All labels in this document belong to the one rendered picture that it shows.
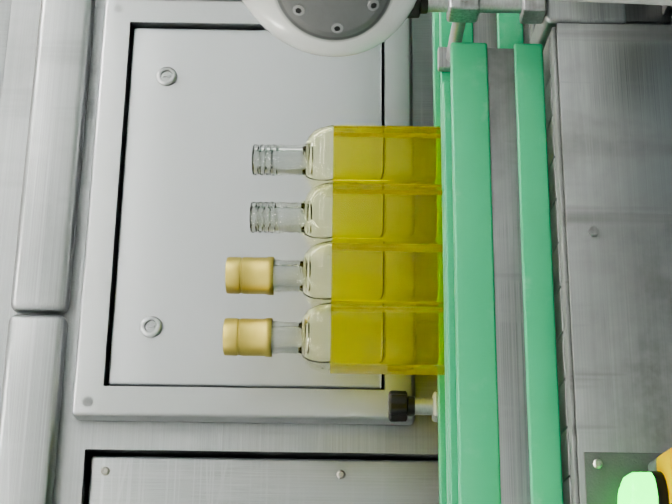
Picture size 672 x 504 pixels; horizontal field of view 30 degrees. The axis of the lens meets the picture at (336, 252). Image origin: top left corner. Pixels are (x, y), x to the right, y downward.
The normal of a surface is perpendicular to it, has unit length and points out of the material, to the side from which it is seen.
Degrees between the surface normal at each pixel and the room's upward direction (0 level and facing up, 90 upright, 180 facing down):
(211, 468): 90
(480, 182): 90
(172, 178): 91
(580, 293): 90
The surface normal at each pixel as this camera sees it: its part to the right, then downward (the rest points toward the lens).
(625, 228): 0.01, -0.33
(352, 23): 0.11, 0.69
